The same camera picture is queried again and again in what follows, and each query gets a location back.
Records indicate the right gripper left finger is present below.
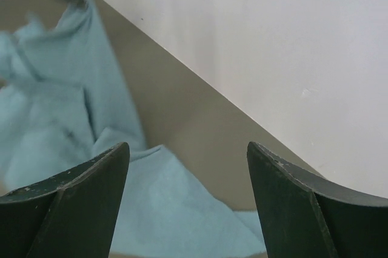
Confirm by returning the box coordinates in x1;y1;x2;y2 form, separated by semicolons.
1;142;130;257

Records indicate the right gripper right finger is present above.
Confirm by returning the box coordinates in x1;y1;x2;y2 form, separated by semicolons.
247;142;387;257

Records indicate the light blue t shirt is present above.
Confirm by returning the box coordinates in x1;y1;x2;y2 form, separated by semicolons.
1;1;266;257

